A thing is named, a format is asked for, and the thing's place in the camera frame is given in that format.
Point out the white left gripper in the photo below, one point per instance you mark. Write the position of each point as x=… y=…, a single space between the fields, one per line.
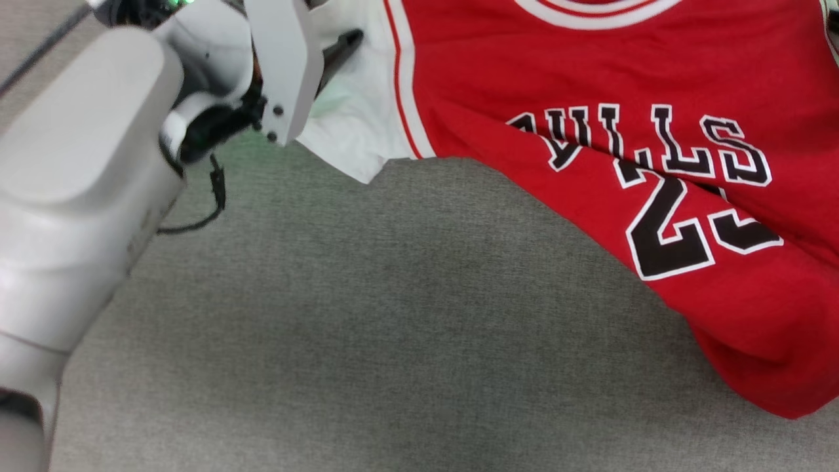
x=285 y=65

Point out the red and white basketball jersey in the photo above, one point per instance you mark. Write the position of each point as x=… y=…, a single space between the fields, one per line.
x=590 y=78

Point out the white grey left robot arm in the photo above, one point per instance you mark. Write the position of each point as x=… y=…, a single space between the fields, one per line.
x=78 y=164

